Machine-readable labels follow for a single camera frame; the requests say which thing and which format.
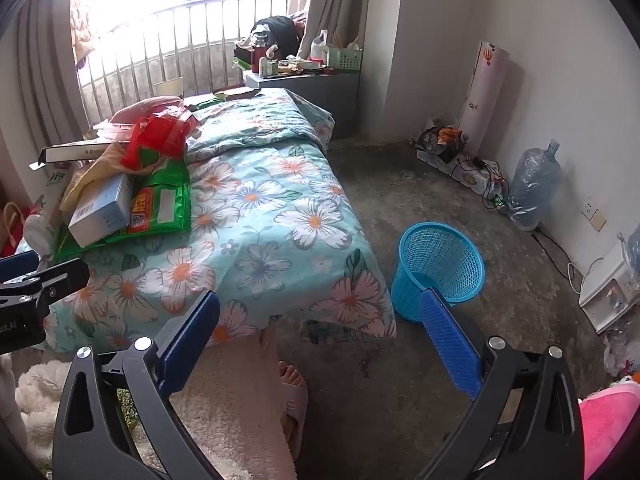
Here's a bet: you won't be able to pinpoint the pink plush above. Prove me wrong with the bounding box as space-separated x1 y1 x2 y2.
579 376 640 480

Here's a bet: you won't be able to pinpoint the white paper cup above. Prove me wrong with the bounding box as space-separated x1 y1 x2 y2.
154 77 185 98

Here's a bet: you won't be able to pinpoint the brown book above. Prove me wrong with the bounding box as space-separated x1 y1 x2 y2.
214 86 262 101

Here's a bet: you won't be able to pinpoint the white bottle pack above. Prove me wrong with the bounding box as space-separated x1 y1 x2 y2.
417 145 506 197

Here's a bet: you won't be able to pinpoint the yellowish plastic bag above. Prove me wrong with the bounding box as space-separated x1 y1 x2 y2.
60 142 133 211

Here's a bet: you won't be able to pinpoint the blue plastic mesh basket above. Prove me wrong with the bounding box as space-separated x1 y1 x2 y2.
390 221 487 323

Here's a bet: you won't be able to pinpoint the red thermos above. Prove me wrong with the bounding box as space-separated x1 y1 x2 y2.
250 35 269 74

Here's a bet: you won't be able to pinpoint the grey cabinet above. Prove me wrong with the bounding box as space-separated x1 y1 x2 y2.
243 70 362 141

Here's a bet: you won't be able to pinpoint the rolled white mat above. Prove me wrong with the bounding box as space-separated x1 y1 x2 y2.
457 41 511 158

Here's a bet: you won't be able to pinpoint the black bag with orange packets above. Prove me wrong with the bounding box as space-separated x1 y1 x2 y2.
417 125 466 162

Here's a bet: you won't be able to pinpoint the white cable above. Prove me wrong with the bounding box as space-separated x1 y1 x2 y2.
567 257 606 297

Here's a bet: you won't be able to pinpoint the metal window railing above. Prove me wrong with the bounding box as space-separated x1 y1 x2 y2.
75 0 291 128

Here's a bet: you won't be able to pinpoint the white cardboard box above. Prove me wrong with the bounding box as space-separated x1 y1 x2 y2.
67 175 135 248

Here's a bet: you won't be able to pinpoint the red plastic bag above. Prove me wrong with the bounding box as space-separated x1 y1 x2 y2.
121 109 201 177

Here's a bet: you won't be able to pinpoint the red gift bag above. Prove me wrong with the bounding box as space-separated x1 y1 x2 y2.
0 202 32 259

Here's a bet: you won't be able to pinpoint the grey curtain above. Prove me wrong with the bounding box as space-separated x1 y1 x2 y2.
299 0 373 61
0 0 94 196

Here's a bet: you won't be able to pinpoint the green fluffy cloth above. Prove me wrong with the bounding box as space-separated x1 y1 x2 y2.
114 389 142 432

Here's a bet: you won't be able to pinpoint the pink pillow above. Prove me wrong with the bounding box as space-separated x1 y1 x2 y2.
107 95 183 126

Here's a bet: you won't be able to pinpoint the green plastic storage basket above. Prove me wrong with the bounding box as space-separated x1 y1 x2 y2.
327 47 363 71

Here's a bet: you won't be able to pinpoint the wall socket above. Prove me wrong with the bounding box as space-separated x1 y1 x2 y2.
582 200 607 233

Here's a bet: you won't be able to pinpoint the quilted hanging garment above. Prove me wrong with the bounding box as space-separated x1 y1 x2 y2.
70 0 97 68

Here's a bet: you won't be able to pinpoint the floral teal blanket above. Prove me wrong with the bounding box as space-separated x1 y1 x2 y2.
17 87 398 356

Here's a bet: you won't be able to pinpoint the clear plastic bag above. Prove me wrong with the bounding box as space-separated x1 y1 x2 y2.
601 330 640 377

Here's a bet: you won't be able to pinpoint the large clear water jug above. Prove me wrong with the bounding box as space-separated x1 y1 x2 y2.
507 139 562 232

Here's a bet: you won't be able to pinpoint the long black white box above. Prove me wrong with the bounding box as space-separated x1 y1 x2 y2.
29 141 121 171

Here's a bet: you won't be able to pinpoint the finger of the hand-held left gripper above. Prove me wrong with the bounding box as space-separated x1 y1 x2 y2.
0 258 91 311
0 250 41 283

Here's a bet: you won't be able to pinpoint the white fluffy cloth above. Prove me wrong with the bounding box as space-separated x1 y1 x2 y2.
14 360 72 457

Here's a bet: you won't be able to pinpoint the black cables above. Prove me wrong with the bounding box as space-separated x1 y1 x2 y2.
450 154 512 211

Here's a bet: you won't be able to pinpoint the pale slipper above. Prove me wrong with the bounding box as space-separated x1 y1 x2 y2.
278 377 309 461

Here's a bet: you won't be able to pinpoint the beige fluffy pants leg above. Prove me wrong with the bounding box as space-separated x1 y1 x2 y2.
167 330 301 480

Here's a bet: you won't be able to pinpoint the white appliance box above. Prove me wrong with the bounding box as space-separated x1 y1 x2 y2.
579 245 640 334

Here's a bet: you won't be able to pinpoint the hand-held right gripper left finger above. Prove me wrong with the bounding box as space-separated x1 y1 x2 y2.
52 290 223 480

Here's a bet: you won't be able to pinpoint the green snack bag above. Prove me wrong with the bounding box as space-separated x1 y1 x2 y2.
55 157 193 261

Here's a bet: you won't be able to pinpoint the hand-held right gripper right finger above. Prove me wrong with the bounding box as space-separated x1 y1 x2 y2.
417 287 586 480

